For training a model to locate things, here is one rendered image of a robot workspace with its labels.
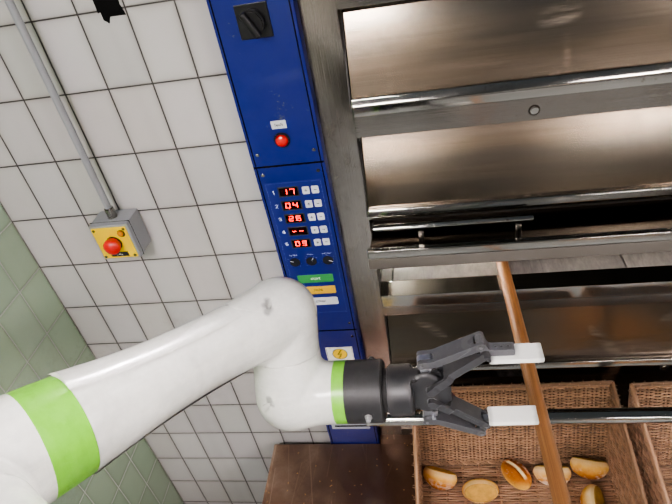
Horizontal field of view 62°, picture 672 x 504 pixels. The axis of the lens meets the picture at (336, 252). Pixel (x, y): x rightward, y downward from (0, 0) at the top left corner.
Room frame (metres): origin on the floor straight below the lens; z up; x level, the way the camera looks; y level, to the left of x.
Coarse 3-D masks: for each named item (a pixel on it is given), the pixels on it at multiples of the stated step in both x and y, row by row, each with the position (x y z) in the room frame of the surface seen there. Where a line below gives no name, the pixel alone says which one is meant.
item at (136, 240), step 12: (96, 216) 1.21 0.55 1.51; (120, 216) 1.18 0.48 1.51; (132, 216) 1.18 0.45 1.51; (96, 228) 1.16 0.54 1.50; (108, 228) 1.15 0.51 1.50; (120, 228) 1.14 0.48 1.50; (132, 228) 1.16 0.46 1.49; (144, 228) 1.20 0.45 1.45; (96, 240) 1.16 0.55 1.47; (120, 240) 1.15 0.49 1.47; (132, 240) 1.14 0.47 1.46; (144, 240) 1.18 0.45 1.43; (120, 252) 1.15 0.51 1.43; (132, 252) 1.14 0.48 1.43
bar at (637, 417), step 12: (564, 408) 0.67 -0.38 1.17; (576, 408) 0.66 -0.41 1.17; (588, 408) 0.65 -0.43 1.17; (600, 408) 0.65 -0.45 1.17; (612, 408) 0.64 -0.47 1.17; (624, 408) 0.64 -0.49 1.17; (636, 408) 0.63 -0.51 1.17; (648, 408) 0.63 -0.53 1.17; (660, 408) 0.62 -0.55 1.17; (396, 420) 0.72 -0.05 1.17; (408, 420) 0.71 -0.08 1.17; (420, 420) 0.71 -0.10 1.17; (552, 420) 0.65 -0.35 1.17; (564, 420) 0.64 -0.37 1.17; (576, 420) 0.64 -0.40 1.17; (588, 420) 0.63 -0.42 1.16; (600, 420) 0.63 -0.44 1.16; (612, 420) 0.62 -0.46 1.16; (624, 420) 0.62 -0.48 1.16; (636, 420) 0.61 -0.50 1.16; (648, 420) 0.61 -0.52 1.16; (660, 420) 0.60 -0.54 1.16
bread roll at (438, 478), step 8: (424, 472) 0.91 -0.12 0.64; (432, 472) 0.90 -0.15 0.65; (440, 472) 0.89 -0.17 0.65; (448, 472) 0.89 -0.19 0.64; (432, 480) 0.88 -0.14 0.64; (440, 480) 0.87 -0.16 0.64; (448, 480) 0.87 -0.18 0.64; (456, 480) 0.87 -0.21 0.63; (440, 488) 0.87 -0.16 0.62; (448, 488) 0.86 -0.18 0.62
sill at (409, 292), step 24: (384, 288) 1.12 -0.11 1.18; (408, 288) 1.10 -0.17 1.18; (432, 288) 1.08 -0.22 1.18; (456, 288) 1.06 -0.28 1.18; (480, 288) 1.05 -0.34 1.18; (528, 288) 1.01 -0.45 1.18; (552, 288) 1.00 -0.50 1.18; (576, 288) 0.99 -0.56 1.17; (600, 288) 0.97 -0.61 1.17; (624, 288) 0.96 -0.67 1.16; (648, 288) 0.95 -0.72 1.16
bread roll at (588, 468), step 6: (570, 462) 0.86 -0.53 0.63; (576, 462) 0.85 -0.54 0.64; (582, 462) 0.84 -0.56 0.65; (588, 462) 0.83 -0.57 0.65; (594, 462) 0.83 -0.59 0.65; (600, 462) 0.83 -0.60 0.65; (606, 462) 0.83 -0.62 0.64; (576, 468) 0.84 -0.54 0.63; (582, 468) 0.83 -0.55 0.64; (588, 468) 0.82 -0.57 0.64; (594, 468) 0.82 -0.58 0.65; (600, 468) 0.81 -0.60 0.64; (606, 468) 0.81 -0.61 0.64; (582, 474) 0.82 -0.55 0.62; (588, 474) 0.81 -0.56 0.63; (594, 474) 0.81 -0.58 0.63; (600, 474) 0.81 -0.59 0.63
